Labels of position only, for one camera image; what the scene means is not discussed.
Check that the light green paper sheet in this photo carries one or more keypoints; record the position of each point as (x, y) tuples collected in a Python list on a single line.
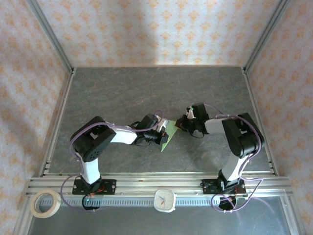
[(172, 132)]

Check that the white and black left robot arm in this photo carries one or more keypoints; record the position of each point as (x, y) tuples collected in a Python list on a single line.
[(124, 135)]

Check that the white square clock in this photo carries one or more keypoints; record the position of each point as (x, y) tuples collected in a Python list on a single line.
[(165, 200)]

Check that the cream masking tape roll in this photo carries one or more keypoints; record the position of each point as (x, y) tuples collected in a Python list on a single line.
[(45, 214)]

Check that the aluminium mounting rail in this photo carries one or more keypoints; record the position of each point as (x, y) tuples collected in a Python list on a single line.
[(146, 182)]

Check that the aluminium side rail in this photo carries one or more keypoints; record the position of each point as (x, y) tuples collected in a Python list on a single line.
[(60, 120), (257, 120)]

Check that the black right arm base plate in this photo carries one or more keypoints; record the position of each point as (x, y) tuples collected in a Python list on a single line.
[(207, 187)]

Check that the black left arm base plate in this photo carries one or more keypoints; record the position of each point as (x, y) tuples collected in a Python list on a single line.
[(110, 187)]

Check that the aluminium frame post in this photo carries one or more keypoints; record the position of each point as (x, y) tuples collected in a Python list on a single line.
[(23, 220), (291, 218), (265, 36), (52, 36)]

